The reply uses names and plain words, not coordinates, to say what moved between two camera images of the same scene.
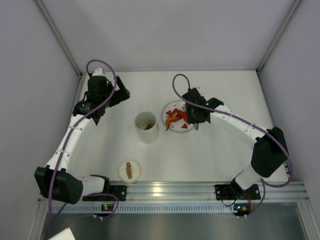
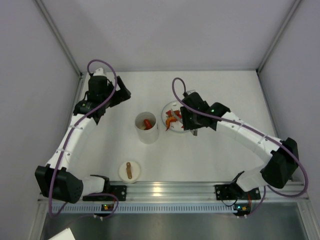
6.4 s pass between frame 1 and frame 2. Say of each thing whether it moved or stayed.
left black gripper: stayed
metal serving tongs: moved
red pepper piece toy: stayed
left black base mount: stayed
